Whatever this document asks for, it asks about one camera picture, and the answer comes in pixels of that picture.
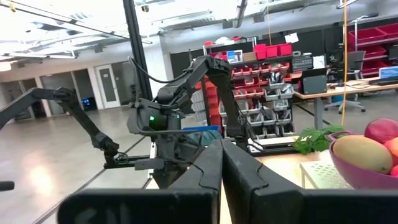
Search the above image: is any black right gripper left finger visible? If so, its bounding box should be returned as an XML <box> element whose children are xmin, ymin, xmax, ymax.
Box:
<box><xmin>57</xmin><ymin>139</ymin><xmax>223</xmax><ymax>224</ymax></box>

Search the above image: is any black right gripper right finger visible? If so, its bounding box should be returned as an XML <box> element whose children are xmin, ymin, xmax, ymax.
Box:
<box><xmin>221</xmin><ymin>139</ymin><xmax>398</xmax><ymax>224</ymax></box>

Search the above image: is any purple colander bowl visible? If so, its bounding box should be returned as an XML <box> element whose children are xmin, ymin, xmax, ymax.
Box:
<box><xmin>326</xmin><ymin>130</ymin><xmax>398</xmax><ymax>190</ymax></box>

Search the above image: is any blue plastic bin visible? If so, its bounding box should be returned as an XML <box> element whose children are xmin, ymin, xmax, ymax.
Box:
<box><xmin>183</xmin><ymin>125</ymin><xmax>223</xmax><ymax>146</ymax></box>

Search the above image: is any pale green perforated shelf riser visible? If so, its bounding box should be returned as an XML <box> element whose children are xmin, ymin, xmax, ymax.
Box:
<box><xmin>300</xmin><ymin>149</ymin><xmax>355</xmax><ymax>190</ymax></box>

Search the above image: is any green potted plant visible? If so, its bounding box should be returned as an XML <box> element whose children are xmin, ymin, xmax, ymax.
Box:
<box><xmin>294</xmin><ymin>124</ymin><xmax>345</xmax><ymax>156</ymax></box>

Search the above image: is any parts rack with small bins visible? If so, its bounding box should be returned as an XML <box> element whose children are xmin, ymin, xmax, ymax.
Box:
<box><xmin>191</xmin><ymin>37</ymin><xmax>296</xmax><ymax>139</ymax></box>

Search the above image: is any blue white carton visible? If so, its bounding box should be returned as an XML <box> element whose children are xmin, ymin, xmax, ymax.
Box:
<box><xmin>226</xmin><ymin>49</ymin><xmax>244</xmax><ymax>65</ymax></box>

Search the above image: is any grey office chair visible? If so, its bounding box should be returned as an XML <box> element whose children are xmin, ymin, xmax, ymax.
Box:
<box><xmin>324</xmin><ymin>50</ymin><xmax>368</xmax><ymax>114</ymax></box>

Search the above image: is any open laptop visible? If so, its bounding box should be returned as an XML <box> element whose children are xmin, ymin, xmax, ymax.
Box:
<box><xmin>369</xmin><ymin>65</ymin><xmax>398</xmax><ymax>86</ymax></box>

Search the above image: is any red bin shelving unit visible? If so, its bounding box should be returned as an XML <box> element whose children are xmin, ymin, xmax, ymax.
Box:
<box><xmin>346</xmin><ymin>23</ymin><xmax>398</xmax><ymax>78</ymax></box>

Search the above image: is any black aluminium table frame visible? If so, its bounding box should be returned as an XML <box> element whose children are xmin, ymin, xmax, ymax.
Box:
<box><xmin>123</xmin><ymin>0</ymin><xmax>299</xmax><ymax>170</ymax></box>

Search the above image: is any yellow hanging cable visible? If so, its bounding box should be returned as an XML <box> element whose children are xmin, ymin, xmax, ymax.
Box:
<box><xmin>341</xmin><ymin>0</ymin><xmax>348</xmax><ymax>126</ymax></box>

